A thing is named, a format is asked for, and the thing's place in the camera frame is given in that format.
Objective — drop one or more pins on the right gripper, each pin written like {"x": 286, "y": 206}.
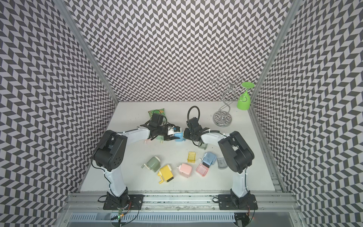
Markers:
{"x": 186, "y": 130}

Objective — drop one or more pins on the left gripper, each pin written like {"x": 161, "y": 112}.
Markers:
{"x": 168, "y": 138}

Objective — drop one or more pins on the sage green pencil sharpener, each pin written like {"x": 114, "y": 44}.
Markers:
{"x": 153, "y": 164}

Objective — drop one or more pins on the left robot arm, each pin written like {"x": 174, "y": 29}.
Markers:
{"x": 110, "y": 151}

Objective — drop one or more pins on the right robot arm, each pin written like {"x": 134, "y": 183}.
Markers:
{"x": 235, "y": 150}

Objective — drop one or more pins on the yellow transparent tray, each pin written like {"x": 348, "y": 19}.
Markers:
{"x": 191, "y": 157}

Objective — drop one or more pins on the light blue pencil sharpener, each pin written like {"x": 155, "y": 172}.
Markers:
{"x": 209, "y": 159}

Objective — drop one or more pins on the pink transparent tray front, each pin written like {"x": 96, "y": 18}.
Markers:
{"x": 202, "y": 170}

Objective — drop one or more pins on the grey transparent tray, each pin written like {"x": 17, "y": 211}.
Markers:
{"x": 222, "y": 163}

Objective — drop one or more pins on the yellow pencil sharpener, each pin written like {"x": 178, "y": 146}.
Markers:
{"x": 165, "y": 174}

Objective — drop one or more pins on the green snack bag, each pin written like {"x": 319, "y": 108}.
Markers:
{"x": 157, "y": 111}

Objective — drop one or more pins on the green plastic wine glass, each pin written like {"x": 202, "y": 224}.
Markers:
{"x": 244, "y": 101}

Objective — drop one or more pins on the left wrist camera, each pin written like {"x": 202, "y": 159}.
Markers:
{"x": 173, "y": 130}

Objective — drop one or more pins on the metal wire glass rack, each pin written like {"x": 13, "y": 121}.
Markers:
{"x": 222, "y": 117}

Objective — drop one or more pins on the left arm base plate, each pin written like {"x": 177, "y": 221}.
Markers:
{"x": 131, "y": 202}

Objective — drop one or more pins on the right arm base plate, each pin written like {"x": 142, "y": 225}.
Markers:
{"x": 231, "y": 202}

